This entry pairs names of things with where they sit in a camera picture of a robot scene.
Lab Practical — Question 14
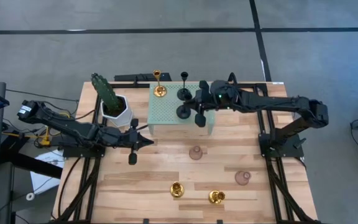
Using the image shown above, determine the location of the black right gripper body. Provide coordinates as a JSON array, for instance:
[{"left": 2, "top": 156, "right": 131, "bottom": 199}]
[{"left": 194, "top": 80, "right": 213, "bottom": 128}]

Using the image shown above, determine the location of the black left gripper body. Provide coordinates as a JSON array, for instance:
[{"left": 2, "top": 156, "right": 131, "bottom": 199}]
[{"left": 103, "top": 118, "right": 139, "bottom": 166}]

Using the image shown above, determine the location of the black candlestick holder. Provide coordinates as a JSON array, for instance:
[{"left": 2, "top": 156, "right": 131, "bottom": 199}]
[
  {"left": 177, "top": 72, "right": 193, "bottom": 101},
  {"left": 176, "top": 105, "right": 192, "bottom": 120}
]

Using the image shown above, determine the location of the pink ribbed glass candle holder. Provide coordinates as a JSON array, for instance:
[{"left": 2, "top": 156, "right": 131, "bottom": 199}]
[
  {"left": 188, "top": 145, "right": 203, "bottom": 161},
  {"left": 234, "top": 170, "right": 252, "bottom": 187}
]

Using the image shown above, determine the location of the tall gold candlestick holder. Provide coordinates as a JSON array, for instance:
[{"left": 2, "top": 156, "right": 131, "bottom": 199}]
[{"left": 170, "top": 181, "right": 185, "bottom": 198}]

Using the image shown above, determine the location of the white faceted planter pot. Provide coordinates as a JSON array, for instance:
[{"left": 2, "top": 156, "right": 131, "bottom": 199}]
[{"left": 100, "top": 95, "right": 134, "bottom": 128}]

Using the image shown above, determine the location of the green perforated metal shelf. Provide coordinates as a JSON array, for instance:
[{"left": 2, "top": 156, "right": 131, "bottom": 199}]
[{"left": 147, "top": 82, "right": 216, "bottom": 135}]

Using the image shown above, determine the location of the green cactus plant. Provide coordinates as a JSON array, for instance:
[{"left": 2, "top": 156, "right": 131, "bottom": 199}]
[{"left": 91, "top": 72, "right": 121, "bottom": 113}]

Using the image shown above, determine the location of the black bar behind table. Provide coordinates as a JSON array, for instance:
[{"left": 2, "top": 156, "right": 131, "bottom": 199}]
[{"left": 114, "top": 72, "right": 172, "bottom": 83}]

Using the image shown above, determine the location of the black stand base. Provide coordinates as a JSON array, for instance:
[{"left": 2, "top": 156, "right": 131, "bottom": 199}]
[{"left": 0, "top": 133, "right": 63, "bottom": 180}]

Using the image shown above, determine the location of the white paper sheet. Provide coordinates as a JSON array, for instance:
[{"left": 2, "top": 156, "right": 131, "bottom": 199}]
[{"left": 29, "top": 149, "right": 65, "bottom": 194}]

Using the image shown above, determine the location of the black metal table frame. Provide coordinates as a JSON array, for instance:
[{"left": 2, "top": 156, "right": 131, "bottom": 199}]
[{"left": 51, "top": 81, "right": 321, "bottom": 224}]

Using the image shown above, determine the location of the yellow cable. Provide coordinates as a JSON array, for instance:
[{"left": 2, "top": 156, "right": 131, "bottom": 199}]
[{"left": 1, "top": 111, "right": 71, "bottom": 147}]

